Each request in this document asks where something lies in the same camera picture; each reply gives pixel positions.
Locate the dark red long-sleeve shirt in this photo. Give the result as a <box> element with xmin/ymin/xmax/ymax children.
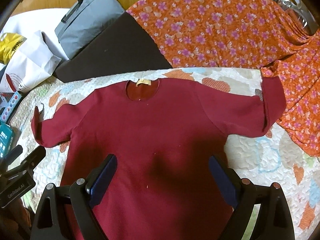
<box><xmin>31</xmin><ymin>77</ymin><xmax>286</xmax><ymax>239</ymax></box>

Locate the teal printed box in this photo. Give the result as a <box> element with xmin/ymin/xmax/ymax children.
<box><xmin>0</xmin><ymin>122</ymin><xmax>14</xmax><ymax>158</ymax></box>

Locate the white quilted heart-pattern bedspread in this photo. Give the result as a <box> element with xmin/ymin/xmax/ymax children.
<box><xmin>9</xmin><ymin>67</ymin><xmax>319</xmax><ymax>239</ymax></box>

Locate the blue printed box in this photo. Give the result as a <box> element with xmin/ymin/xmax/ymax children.
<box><xmin>1</xmin><ymin>92</ymin><xmax>22</xmax><ymax>123</ymax></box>

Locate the yellow plastic bag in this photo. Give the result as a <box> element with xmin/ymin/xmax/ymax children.
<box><xmin>0</xmin><ymin>33</ymin><xmax>27</xmax><ymax>65</ymax></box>

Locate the orange floral fabric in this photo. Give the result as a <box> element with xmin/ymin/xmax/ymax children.
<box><xmin>128</xmin><ymin>0</ymin><xmax>319</xmax><ymax>157</ymax></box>

